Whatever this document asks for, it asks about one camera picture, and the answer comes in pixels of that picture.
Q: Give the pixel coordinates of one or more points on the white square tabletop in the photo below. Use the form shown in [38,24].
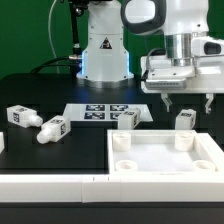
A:
[162,151]

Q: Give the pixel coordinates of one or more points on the white marker base sheet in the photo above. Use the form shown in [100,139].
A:
[103,112]

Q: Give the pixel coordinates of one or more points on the black camera pole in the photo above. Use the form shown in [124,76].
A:
[77,8]

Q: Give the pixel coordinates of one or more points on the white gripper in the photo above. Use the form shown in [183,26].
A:
[187,65]

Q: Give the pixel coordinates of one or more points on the white front fence bar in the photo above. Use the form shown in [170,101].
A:
[111,188]

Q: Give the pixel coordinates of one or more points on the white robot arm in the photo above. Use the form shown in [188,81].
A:
[105,61]

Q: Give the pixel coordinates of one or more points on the white left fence piece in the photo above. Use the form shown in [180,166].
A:
[2,145]

